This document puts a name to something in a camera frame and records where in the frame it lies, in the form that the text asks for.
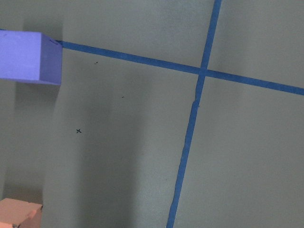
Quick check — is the purple foam block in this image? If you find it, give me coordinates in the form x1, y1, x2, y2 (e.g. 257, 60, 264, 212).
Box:
0, 30, 63, 85

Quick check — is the orange foam block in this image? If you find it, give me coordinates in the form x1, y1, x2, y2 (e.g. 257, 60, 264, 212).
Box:
0, 198, 43, 228

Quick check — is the brown paper table cover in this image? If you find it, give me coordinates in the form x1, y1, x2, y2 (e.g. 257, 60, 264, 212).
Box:
0, 0, 304, 228

